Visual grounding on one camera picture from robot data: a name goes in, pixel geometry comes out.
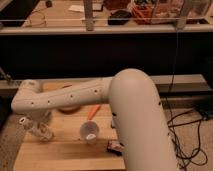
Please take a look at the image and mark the clear plastic bottle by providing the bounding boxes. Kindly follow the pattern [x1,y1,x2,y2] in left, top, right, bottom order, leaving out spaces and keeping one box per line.
[19,117,54,142]

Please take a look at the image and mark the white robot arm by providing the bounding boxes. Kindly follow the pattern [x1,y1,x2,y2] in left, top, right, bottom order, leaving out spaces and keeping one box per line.
[11,69,180,171]

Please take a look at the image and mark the orange carrot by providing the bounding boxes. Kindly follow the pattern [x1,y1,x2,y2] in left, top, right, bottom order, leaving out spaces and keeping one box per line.
[87,105,101,120]

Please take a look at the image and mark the orange bowl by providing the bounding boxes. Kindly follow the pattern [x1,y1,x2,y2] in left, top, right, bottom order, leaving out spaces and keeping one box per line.
[57,83,81,113]

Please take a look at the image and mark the white plastic cup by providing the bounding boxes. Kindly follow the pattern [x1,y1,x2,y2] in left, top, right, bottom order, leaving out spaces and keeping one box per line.
[79,121,99,144]

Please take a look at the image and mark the dark rectangular box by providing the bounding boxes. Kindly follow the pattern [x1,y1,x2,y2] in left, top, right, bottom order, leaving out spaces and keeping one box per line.
[107,140,124,156]

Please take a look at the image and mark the black object on bench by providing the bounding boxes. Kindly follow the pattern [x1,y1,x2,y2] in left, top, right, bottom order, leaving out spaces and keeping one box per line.
[107,10,131,25]

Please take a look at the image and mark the wooden table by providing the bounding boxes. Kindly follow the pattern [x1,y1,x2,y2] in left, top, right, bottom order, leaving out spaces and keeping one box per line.
[14,104,125,171]

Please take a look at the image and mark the orange crate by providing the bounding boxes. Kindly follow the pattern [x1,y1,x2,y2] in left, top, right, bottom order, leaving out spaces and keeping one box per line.
[131,4,172,25]

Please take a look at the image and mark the white paper sheet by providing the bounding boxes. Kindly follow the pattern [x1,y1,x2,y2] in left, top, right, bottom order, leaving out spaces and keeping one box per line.
[68,5,84,13]

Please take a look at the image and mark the grey metal post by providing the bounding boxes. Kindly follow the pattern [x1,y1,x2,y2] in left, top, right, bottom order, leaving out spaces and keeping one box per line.
[83,0,94,31]

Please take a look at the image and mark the black floor cables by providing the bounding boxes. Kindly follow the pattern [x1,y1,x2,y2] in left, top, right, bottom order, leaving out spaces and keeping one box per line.
[164,108,209,171]

